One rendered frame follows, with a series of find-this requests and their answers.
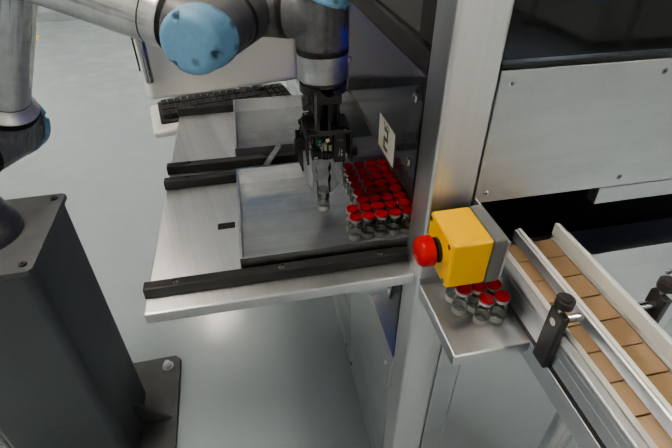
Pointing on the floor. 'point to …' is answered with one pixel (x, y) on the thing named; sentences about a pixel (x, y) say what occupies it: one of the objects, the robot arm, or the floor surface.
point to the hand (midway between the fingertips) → (322, 183)
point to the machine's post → (450, 147)
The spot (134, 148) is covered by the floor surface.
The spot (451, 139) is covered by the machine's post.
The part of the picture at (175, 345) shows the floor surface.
